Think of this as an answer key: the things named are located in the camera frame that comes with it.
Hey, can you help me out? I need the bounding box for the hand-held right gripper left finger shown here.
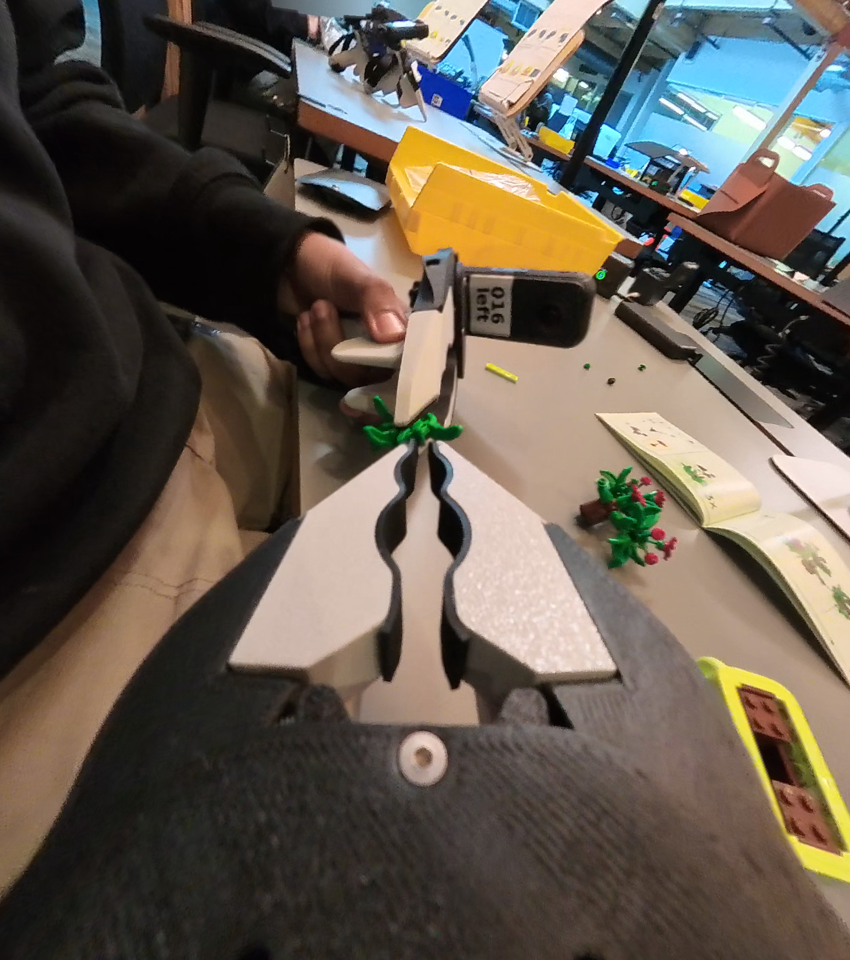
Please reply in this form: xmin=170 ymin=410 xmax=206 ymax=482
xmin=228 ymin=442 xmax=417 ymax=687

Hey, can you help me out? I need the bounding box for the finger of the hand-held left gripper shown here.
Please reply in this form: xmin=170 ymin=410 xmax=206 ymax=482
xmin=436 ymin=352 xmax=466 ymax=431
xmin=393 ymin=300 xmax=465 ymax=426

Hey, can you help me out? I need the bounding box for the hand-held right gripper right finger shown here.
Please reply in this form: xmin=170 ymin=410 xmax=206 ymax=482
xmin=428 ymin=442 xmax=617 ymax=714

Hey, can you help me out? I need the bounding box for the green toy plant stem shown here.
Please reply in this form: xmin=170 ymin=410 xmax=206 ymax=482
xmin=362 ymin=396 xmax=465 ymax=481

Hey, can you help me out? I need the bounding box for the person's left forearm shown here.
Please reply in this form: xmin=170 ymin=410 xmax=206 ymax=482
xmin=95 ymin=150 xmax=347 ymax=376

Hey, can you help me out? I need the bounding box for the person's left hand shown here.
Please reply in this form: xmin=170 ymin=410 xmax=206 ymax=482
xmin=284 ymin=232 xmax=413 ymax=418

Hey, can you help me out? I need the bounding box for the black box with green light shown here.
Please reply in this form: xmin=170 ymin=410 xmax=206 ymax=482
xmin=593 ymin=251 xmax=638 ymax=301

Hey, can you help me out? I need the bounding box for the yellow plastic bin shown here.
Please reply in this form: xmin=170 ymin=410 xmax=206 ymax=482
xmin=386 ymin=126 xmax=546 ymax=226
xmin=402 ymin=161 xmax=625 ymax=277

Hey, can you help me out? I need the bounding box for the black power strip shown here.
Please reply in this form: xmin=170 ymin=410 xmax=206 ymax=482
xmin=614 ymin=296 xmax=704 ymax=361

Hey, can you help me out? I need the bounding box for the grey flat device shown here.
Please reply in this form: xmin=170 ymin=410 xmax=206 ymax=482
xmin=297 ymin=168 xmax=392 ymax=216

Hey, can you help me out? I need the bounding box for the black pillar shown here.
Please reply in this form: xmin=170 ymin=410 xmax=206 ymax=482
xmin=560 ymin=0 xmax=666 ymax=192

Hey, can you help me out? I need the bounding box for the small blue bin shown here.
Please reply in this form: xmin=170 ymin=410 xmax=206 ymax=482
xmin=417 ymin=66 xmax=475 ymax=121

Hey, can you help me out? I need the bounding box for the brown cardboard carrier box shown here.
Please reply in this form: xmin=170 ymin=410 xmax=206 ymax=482
xmin=698 ymin=148 xmax=839 ymax=260

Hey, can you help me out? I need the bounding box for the cardboard instruction board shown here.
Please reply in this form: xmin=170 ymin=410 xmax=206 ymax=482
xmin=479 ymin=0 xmax=614 ymax=119
xmin=425 ymin=0 xmax=490 ymax=63

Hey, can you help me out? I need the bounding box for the open instruction booklet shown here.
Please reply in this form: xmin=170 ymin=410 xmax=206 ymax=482
xmin=596 ymin=411 xmax=850 ymax=702

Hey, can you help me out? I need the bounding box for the grey desk with wooden edge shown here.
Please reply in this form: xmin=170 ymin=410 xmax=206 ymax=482
xmin=293 ymin=41 xmax=647 ymax=260

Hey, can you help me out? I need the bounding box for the black and white equipment heap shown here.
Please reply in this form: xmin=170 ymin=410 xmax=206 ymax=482
xmin=327 ymin=3 xmax=430 ymax=121

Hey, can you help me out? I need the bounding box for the yellow-green toy planter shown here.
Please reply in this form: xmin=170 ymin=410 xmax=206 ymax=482
xmin=697 ymin=656 xmax=850 ymax=888

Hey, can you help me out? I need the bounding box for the black chair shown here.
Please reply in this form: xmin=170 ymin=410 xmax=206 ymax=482
xmin=143 ymin=15 xmax=295 ymax=174

